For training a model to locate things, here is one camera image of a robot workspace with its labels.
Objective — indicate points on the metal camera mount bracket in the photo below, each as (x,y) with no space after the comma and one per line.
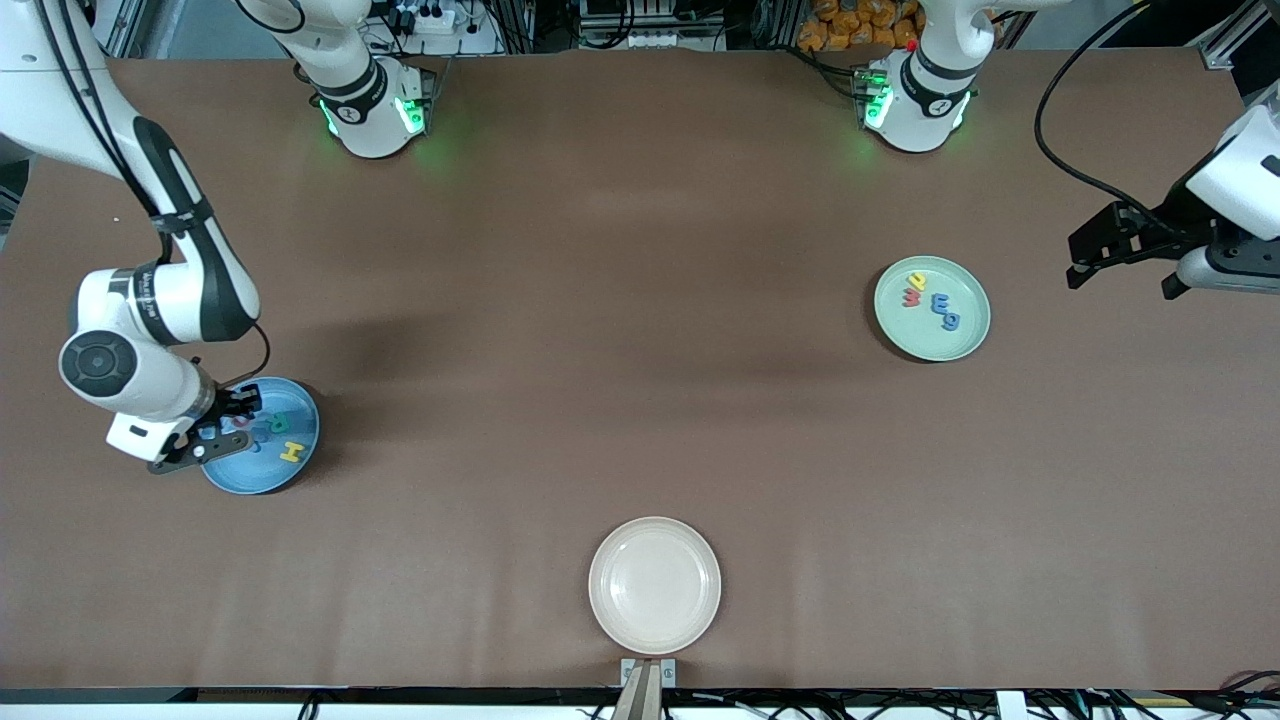
(648,690)

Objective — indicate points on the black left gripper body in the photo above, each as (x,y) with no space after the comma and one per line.
(1172,221)

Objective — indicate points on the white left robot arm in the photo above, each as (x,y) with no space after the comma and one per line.
(1240,180)

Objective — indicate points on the blue plate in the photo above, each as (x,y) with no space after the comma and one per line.
(275,475)

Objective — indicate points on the teal foam letter R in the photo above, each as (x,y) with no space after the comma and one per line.
(280,421)

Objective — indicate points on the grey equipment rack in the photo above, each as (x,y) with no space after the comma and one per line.
(650,20)

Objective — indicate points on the aluminium frame post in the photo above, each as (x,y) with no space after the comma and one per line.
(1235,35)

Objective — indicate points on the yellow foam letter H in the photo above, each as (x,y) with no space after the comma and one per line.
(291,452)

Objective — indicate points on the white power strip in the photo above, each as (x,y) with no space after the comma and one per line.
(425,20)

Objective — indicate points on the green plate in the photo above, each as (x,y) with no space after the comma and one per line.
(950,345)

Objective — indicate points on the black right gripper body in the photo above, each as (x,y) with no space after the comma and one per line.
(230,402)

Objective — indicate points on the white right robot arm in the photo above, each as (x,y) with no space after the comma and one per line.
(150,290)

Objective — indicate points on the beige plate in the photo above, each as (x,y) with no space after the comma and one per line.
(655,585)

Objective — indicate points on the blue foam letter W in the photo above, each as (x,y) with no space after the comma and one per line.
(260,440)

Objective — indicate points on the orange netted bag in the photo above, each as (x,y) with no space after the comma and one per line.
(850,25)

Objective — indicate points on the blue foam letter E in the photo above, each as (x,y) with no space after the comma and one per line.
(940,303)

